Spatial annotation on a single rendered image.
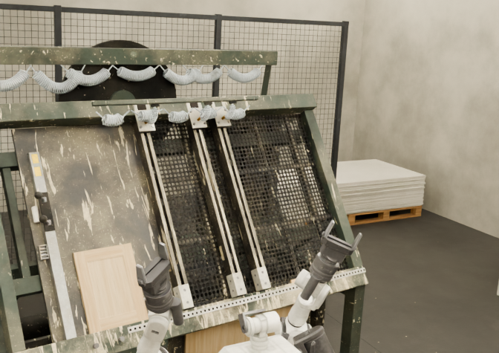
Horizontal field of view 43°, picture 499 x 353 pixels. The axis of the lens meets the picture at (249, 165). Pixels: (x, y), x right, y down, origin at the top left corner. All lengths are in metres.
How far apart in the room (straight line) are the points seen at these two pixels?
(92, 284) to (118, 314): 0.20
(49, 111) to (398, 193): 5.71
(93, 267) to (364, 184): 5.12
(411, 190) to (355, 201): 0.89
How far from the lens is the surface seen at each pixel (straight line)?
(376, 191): 8.12
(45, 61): 3.90
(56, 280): 3.25
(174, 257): 3.45
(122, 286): 3.37
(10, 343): 3.15
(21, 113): 3.42
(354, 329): 4.31
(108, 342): 3.26
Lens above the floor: 2.41
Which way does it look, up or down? 13 degrees down
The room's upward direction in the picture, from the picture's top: 3 degrees clockwise
